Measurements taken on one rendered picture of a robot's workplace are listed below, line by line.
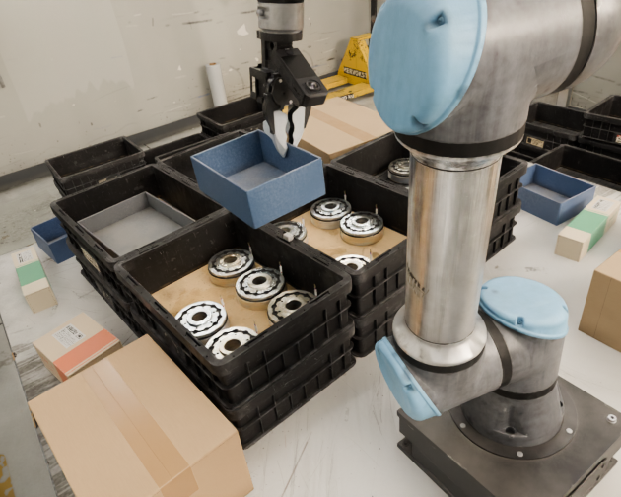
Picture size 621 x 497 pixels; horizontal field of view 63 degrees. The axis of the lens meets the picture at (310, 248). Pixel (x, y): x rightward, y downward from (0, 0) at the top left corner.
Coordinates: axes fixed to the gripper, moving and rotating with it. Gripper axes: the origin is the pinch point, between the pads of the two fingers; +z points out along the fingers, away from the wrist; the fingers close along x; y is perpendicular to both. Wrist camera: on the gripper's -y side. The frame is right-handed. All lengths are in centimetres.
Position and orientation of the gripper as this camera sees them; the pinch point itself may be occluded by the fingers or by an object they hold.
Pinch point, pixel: (288, 150)
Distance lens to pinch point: 94.3
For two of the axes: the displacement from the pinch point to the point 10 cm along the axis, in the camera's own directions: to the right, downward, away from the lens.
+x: -8.3, 2.7, -4.9
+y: -5.6, -4.2, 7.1
